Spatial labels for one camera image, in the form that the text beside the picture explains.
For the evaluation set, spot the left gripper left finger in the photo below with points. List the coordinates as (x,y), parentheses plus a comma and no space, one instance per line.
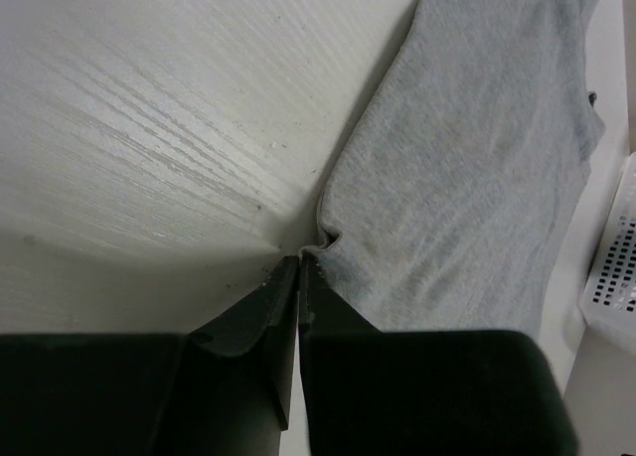
(223,389)

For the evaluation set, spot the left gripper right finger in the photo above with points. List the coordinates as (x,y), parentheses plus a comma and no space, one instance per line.
(485,392)

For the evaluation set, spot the grey tank top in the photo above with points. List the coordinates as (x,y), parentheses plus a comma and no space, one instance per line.
(448,205)

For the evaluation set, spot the white plastic basket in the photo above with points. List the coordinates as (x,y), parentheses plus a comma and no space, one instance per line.
(607,303)

